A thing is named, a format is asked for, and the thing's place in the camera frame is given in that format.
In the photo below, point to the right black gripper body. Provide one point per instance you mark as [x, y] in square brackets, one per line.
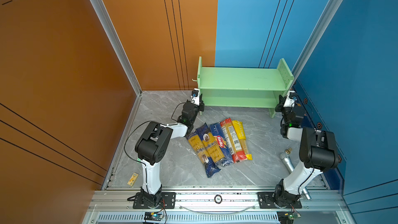
[285, 113]

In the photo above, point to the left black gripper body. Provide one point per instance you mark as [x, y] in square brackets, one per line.
[195, 110]

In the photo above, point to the ankara spaghetti bag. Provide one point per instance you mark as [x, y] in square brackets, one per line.
[210, 144]
[202, 154]

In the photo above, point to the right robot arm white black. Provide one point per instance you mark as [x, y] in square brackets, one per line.
[318, 151]

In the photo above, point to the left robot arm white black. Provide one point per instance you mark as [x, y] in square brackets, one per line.
[153, 143]

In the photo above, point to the green metal two-tier shelf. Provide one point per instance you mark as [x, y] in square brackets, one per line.
[244, 87]

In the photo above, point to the yellow pasta bag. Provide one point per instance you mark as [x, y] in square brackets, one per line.
[239, 129]

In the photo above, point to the blue Barilla spaghetti box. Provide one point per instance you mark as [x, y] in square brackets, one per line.
[222, 143]

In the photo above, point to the small brass fitting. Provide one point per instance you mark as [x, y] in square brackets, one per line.
[288, 151]

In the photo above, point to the red-ended clear spaghetti bag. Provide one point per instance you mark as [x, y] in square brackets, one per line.
[233, 142]

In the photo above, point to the small yellow tag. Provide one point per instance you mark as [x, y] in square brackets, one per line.
[133, 179]

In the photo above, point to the right circuit board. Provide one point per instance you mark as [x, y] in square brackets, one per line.
[288, 217]

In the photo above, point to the circuit board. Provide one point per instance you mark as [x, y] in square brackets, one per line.
[288, 217]
[153, 217]

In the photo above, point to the left circuit board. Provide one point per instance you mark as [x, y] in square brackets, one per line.
[153, 217]

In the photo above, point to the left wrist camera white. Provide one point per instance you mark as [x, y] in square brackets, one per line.
[195, 96]

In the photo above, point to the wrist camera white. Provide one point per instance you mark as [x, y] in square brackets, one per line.
[291, 99]
[195, 96]

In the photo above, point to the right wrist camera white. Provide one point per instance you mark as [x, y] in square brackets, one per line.
[291, 99]

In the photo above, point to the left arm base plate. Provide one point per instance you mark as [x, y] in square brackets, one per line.
[143, 200]

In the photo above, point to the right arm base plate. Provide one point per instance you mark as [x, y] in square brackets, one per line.
[268, 200]

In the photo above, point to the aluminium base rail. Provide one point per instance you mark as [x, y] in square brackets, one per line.
[217, 205]

